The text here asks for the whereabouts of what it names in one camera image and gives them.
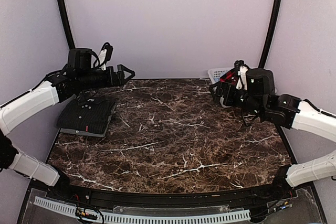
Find black pinstriped long sleeve shirt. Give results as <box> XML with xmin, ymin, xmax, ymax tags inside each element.
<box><xmin>57</xmin><ymin>96</ymin><xmax>116</xmax><ymax>137</ymax></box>

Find white slotted cable duct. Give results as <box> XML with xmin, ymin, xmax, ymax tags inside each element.
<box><xmin>33</xmin><ymin>196</ymin><xmax>251</xmax><ymax>224</ymax></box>

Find left black frame post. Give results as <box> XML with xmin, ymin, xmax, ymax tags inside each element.
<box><xmin>57</xmin><ymin>0</ymin><xmax>75</xmax><ymax>49</ymax></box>

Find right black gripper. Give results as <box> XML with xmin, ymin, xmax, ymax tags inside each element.
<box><xmin>209</xmin><ymin>80</ymin><xmax>266</xmax><ymax>118</ymax></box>

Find red black plaid shirt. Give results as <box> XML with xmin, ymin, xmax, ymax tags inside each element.
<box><xmin>219</xmin><ymin>68</ymin><xmax>239</xmax><ymax>85</ymax></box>

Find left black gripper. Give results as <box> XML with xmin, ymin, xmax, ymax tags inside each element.
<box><xmin>77</xmin><ymin>64</ymin><xmax>135</xmax><ymax>90</ymax></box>

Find white plastic laundry basket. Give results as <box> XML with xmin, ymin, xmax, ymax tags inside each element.
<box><xmin>208</xmin><ymin>67</ymin><xmax>248</xmax><ymax>89</ymax></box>

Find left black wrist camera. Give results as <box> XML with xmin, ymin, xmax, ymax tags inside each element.
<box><xmin>67</xmin><ymin>48</ymin><xmax>93</xmax><ymax>70</ymax></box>

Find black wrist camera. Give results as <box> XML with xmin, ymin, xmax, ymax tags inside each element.
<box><xmin>246</xmin><ymin>68</ymin><xmax>276</xmax><ymax>97</ymax></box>
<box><xmin>67</xmin><ymin>48</ymin><xmax>93</xmax><ymax>70</ymax></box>

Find grey shirt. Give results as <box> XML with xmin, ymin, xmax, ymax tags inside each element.
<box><xmin>57</xmin><ymin>108</ymin><xmax>113</xmax><ymax>137</ymax></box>

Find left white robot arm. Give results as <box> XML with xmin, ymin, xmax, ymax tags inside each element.
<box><xmin>1</xmin><ymin>65</ymin><xmax>135</xmax><ymax>201</ymax></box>

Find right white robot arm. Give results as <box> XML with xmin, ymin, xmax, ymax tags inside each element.
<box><xmin>209</xmin><ymin>81</ymin><xmax>335</xmax><ymax>200</ymax></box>

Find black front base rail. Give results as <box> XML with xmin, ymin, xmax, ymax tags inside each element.
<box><xmin>31</xmin><ymin>174</ymin><xmax>313</xmax><ymax>210</ymax></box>

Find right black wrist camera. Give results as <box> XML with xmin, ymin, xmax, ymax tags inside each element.
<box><xmin>246</xmin><ymin>68</ymin><xmax>276</xmax><ymax>97</ymax></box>

